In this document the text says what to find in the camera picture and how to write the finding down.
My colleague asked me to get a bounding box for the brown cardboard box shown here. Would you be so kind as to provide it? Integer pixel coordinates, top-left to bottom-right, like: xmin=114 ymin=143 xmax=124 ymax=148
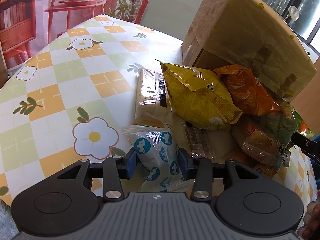
xmin=182 ymin=0 xmax=317 ymax=101

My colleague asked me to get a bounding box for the person's hand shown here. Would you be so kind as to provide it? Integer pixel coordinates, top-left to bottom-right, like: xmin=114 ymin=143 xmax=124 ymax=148
xmin=298 ymin=191 xmax=319 ymax=239

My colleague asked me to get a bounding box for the orange snack bag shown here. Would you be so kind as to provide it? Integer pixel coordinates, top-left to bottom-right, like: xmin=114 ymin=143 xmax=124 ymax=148
xmin=214 ymin=64 xmax=281 ymax=116

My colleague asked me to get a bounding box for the floral checkered tablecloth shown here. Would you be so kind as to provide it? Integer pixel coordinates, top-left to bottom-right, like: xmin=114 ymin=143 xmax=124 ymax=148
xmin=1 ymin=16 xmax=317 ymax=204

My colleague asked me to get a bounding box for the yellow chip bag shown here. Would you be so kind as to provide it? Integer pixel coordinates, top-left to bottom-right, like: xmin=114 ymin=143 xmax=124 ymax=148
xmin=160 ymin=62 xmax=242 ymax=130

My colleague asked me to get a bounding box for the clear brown pastry packet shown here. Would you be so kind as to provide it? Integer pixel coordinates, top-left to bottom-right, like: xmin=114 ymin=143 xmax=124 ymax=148
xmin=231 ymin=116 xmax=291 ymax=168

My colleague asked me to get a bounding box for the white blue bear snack packet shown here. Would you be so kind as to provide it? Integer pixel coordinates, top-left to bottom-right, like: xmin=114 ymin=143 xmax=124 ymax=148
xmin=121 ymin=125 xmax=194 ymax=192

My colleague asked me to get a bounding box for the white lamp on sill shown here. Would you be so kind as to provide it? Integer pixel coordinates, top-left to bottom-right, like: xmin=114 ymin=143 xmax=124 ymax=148
xmin=284 ymin=5 xmax=300 ymax=22

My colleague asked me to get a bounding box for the green vegetable chip bag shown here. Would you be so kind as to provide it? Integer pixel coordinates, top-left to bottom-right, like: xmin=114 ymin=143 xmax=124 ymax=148
xmin=258 ymin=102 xmax=315 ymax=149

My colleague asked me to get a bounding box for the pink printed backdrop curtain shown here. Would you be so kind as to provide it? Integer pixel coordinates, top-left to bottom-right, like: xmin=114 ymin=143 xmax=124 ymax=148
xmin=1 ymin=0 xmax=149 ymax=70

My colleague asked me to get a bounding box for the clear cracker packet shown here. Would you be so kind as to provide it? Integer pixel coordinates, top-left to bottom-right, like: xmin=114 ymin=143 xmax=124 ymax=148
xmin=135 ymin=68 xmax=171 ymax=124

